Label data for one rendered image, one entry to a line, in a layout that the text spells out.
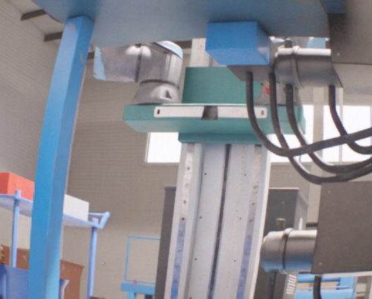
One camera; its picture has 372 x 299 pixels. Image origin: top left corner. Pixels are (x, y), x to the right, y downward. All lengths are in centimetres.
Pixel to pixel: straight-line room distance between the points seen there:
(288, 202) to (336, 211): 126
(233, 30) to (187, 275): 117
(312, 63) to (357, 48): 23
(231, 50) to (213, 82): 102
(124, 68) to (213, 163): 49
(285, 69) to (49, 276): 77
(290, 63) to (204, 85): 100
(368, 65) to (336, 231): 38
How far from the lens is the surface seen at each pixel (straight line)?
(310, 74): 162
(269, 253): 152
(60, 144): 155
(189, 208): 252
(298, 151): 144
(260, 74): 171
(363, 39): 145
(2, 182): 398
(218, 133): 251
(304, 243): 150
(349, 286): 1009
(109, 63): 252
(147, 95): 246
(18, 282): 242
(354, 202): 133
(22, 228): 1063
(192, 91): 260
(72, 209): 439
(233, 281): 243
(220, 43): 159
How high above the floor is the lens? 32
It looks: 14 degrees up
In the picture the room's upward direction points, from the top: 6 degrees clockwise
